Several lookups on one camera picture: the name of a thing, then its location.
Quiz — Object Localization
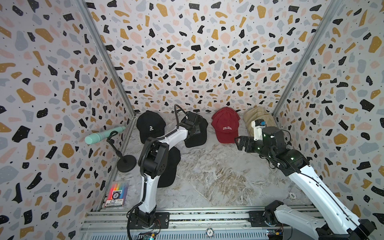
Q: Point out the red cap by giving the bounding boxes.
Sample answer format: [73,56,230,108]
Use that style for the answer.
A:
[211,107,240,144]

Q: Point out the beige cap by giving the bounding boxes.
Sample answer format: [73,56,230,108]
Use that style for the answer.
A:
[243,107,277,137]

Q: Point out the black cap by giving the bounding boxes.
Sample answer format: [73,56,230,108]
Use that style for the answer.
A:
[184,111,208,148]
[158,147,181,188]
[137,111,166,144]

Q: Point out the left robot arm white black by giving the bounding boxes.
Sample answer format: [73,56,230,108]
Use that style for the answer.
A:
[128,112,204,228]

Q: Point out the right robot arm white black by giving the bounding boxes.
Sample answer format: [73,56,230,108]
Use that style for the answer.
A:
[235,126,375,240]

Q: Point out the mint green microphone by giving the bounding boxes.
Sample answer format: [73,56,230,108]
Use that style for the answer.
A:
[85,127,126,145]

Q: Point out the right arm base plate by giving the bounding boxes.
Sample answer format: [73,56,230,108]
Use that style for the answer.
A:
[248,210,289,228]

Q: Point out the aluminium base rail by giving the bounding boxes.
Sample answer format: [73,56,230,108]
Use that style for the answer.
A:
[78,206,311,240]

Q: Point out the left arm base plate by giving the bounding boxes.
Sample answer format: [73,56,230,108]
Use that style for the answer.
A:
[127,212,170,230]

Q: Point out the colourful box by left wall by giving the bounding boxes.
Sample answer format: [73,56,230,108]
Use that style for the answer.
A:
[104,181,129,208]

